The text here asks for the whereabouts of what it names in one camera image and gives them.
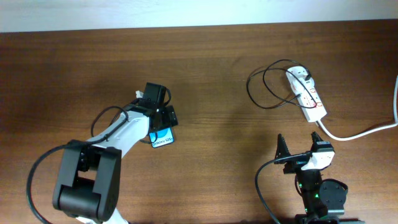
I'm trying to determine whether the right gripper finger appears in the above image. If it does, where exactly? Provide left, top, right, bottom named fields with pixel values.
left=275, top=134, right=291, bottom=161
left=311, top=132, right=324, bottom=146

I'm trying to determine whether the blue Galaxy smartphone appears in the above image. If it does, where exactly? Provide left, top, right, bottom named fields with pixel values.
left=149, top=128, right=174, bottom=148

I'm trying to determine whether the black charger cable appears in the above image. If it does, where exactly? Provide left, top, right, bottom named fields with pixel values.
left=246, top=58, right=318, bottom=110

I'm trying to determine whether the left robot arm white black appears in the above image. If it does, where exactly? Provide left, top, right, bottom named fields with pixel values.
left=52, top=83, right=178, bottom=223

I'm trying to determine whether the white power strip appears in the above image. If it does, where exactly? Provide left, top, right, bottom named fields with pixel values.
left=285, top=66, right=327, bottom=123

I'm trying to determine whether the white power strip cord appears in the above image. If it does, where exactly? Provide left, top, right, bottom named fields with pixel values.
left=316, top=74, right=398, bottom=142

